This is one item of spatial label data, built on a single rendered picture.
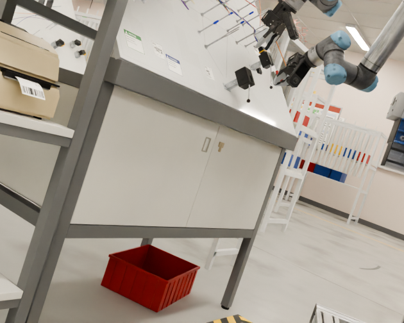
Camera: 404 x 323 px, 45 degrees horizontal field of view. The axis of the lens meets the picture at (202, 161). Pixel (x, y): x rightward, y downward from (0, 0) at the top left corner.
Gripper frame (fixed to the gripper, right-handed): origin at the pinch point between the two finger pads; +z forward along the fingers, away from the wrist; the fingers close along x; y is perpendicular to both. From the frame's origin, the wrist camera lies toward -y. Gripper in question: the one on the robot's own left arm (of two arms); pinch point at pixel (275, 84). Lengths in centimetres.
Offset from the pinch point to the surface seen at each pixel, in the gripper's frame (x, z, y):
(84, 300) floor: 15, 60, -96
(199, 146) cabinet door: 20, 4, -47
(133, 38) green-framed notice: 62, -22, -51
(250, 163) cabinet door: -11.0, 17.7, -26.9
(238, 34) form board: 21.4, 6.3, 16.2
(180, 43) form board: 47, -12, -31
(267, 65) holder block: 7.2, -0.6, 5.0
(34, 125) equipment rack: 70, -21, -90
